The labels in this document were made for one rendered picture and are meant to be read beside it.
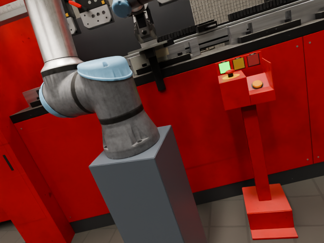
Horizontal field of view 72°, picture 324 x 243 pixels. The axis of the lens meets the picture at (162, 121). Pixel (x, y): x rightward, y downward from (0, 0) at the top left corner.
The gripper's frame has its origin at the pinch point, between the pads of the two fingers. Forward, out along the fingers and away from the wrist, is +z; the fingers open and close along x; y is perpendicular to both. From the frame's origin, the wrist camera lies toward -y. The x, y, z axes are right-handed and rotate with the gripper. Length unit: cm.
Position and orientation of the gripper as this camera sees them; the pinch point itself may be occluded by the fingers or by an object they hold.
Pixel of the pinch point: (149, 44)
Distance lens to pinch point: 122.5
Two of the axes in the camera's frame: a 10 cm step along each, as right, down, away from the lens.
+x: -9.6, 2.7, 1.1
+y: -1.8, -8.4, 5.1
